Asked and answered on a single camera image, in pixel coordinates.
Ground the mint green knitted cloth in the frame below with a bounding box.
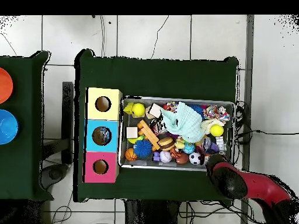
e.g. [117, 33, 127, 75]
[161, 101, 206, 144]

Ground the packet with blue label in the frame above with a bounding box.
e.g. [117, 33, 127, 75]
[100, 128, 111, 144]

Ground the wooden box with three holes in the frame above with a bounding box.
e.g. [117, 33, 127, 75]
[82, 87, 123, 184]

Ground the silver mesh bin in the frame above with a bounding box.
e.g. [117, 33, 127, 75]
[118, 95, 237, 173]

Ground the orange plastic toy block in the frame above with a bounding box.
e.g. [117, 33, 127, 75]
[137, 119, 162, 152]

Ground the wooden cube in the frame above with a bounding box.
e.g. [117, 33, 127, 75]
[148, 103, 164, 118]
[126, 126, 140, 139]

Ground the blue spiky ball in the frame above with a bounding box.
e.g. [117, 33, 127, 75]
[133, 139, 153, 159]

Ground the toy burger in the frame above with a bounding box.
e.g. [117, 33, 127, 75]
[158, 136, 176, 152]

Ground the yellow cheese wedge toy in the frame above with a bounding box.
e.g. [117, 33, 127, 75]
[123, 102, 134, 115]

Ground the orange toy basketball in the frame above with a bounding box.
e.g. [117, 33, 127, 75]
[124, 148, 138, 162]

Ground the dark green table cloth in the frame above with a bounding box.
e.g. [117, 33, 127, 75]
[0, 50, 54, 202]
[74, 48, 239, 202]

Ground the small yellow tennis ball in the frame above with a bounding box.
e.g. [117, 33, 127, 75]
[209, 124, 224, 138]

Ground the blue plastic bowl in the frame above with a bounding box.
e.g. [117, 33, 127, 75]
[0, 108, 19, 145]

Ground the orange plastic bowl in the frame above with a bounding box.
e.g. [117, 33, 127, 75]
[0, 67, 14, 104]

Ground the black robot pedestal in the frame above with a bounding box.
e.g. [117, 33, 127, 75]
[124, 199, 180, 224]

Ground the black cable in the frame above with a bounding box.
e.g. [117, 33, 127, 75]
[234, 129, 299, 145]

